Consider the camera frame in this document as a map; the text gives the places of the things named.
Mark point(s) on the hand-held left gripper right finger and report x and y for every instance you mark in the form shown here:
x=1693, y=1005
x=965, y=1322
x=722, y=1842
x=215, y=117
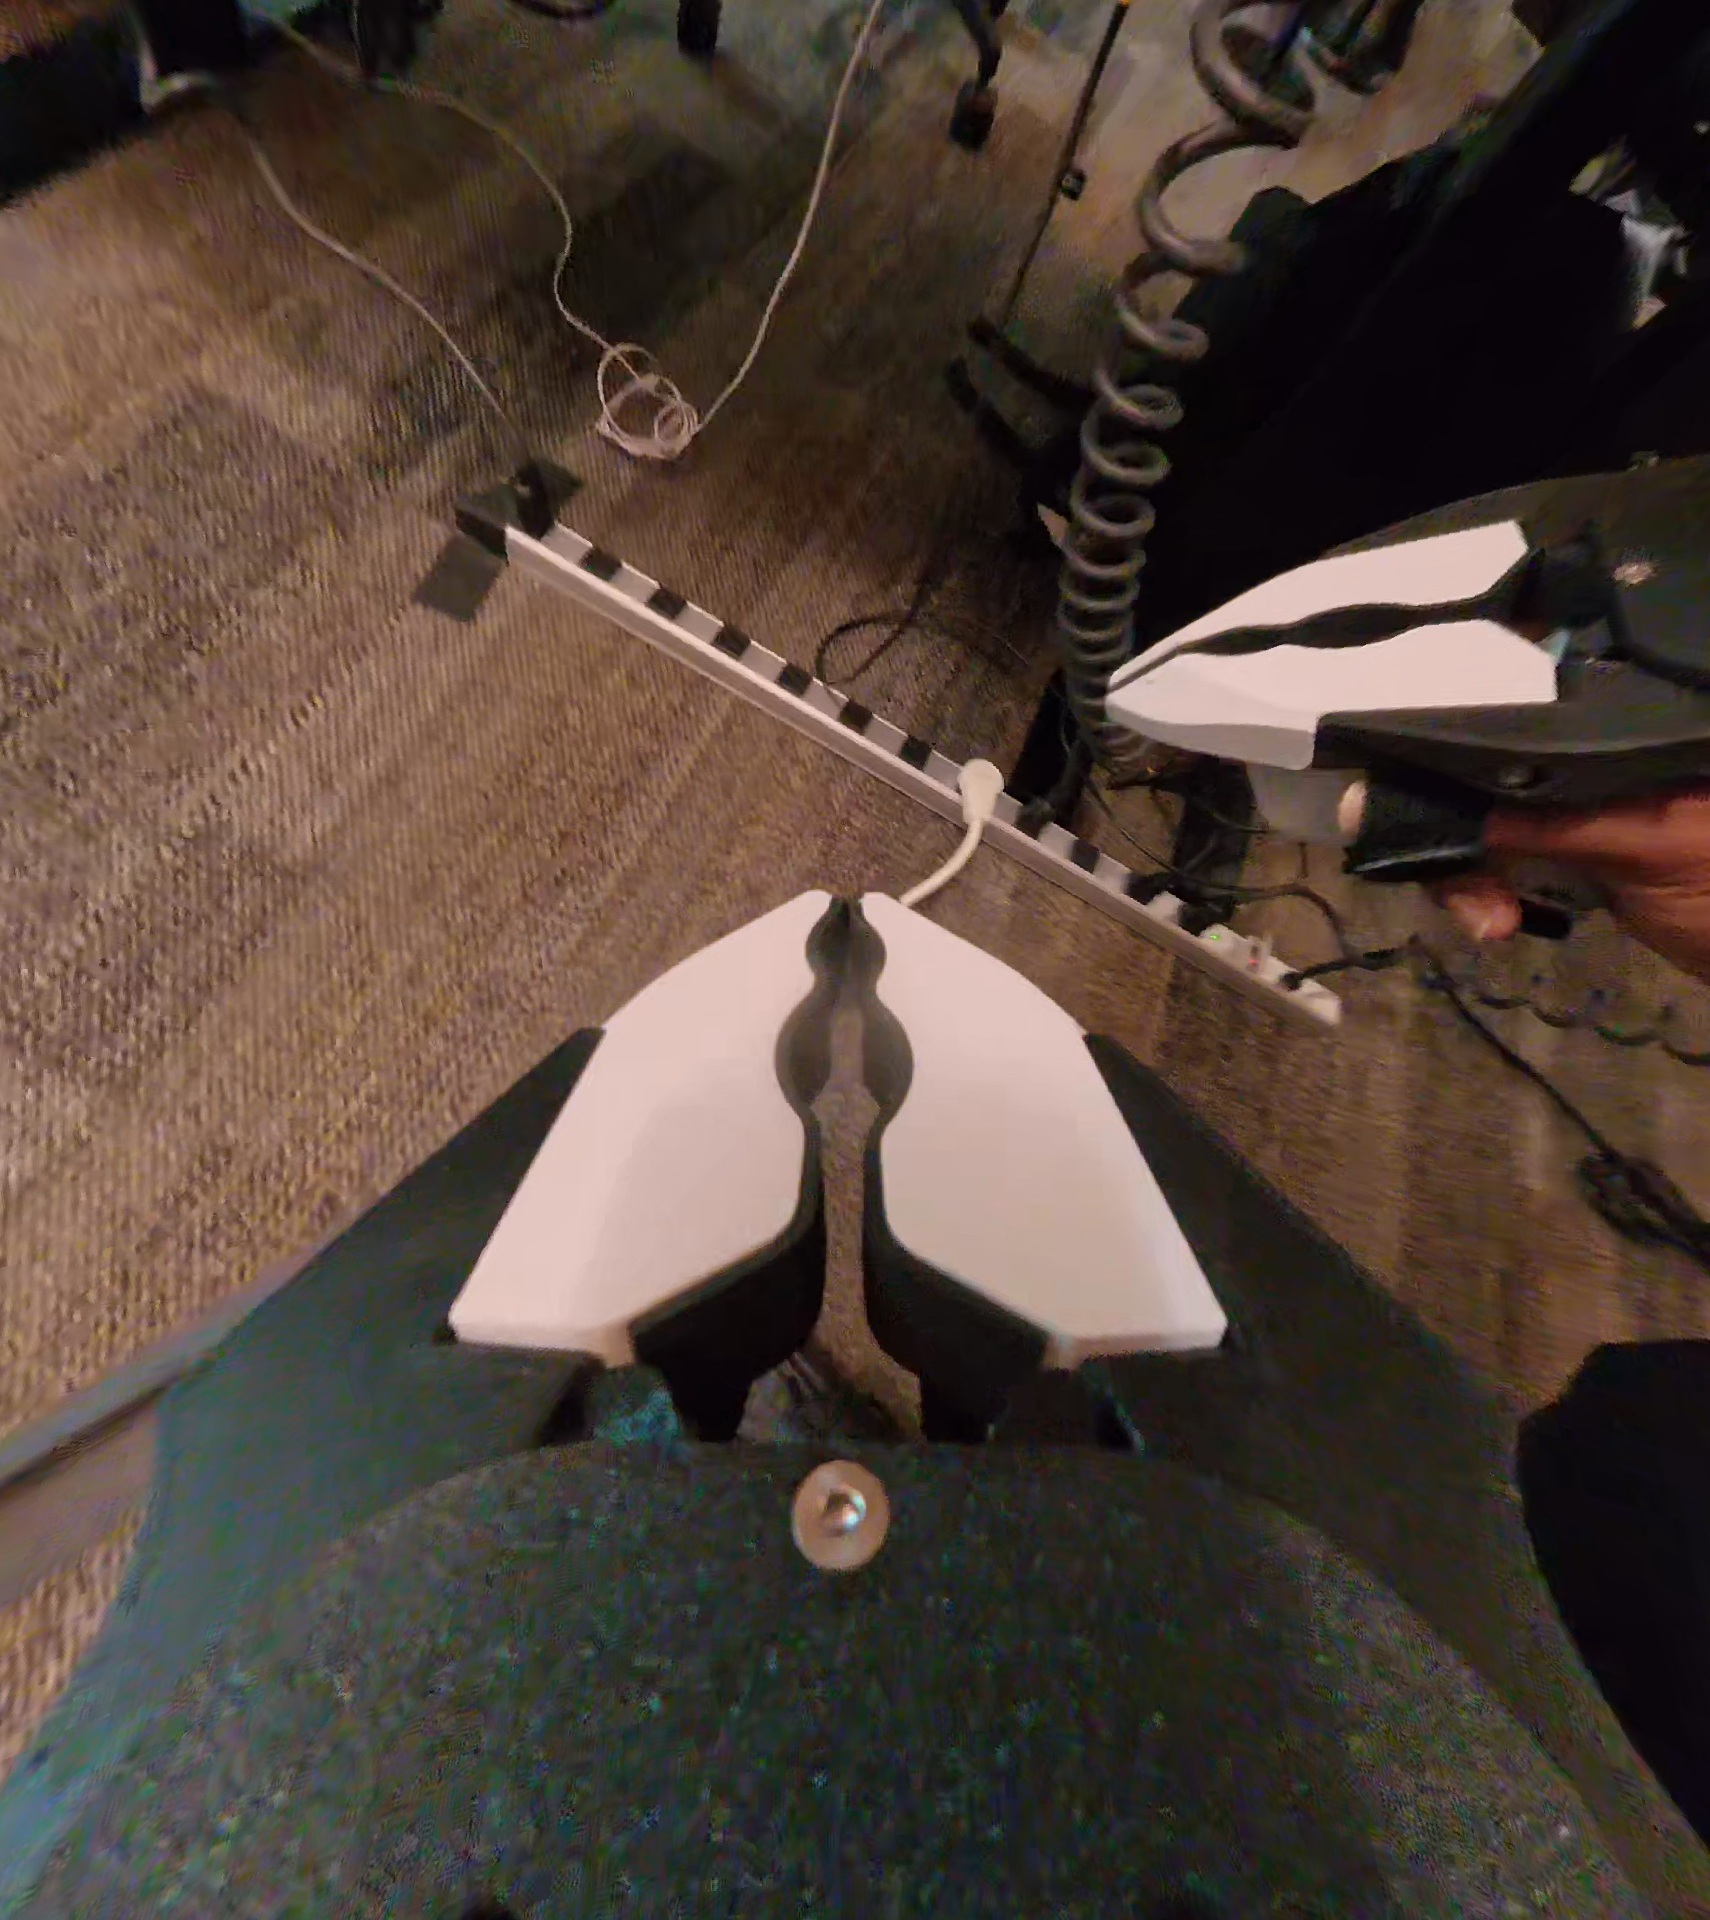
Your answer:
x=1051, y=1186

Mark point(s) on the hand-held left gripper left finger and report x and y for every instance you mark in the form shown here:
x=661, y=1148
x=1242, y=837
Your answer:
x=646, y=1186

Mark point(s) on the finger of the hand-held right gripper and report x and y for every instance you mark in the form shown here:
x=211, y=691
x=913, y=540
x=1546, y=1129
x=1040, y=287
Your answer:
x=1336, y=586
x=1336, y=696

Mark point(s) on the person's right hand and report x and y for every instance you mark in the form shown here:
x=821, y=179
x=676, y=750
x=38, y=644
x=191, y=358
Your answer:
x=1666, y=886

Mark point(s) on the silver floor power strip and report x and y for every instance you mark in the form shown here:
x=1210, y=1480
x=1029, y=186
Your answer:
x=797, y=696

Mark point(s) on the black floor box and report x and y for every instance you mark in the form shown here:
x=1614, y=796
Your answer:
x=17, y=106

